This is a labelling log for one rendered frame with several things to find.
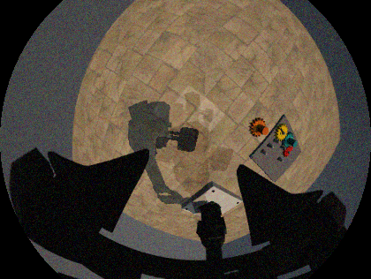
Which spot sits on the orange gear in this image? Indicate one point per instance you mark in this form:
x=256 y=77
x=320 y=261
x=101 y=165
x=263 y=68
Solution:
x=258 y=127

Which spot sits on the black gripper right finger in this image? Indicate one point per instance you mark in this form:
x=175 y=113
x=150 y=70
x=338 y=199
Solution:
x=268 y=206

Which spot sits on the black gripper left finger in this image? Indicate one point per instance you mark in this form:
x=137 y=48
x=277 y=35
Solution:
x=105 y=187

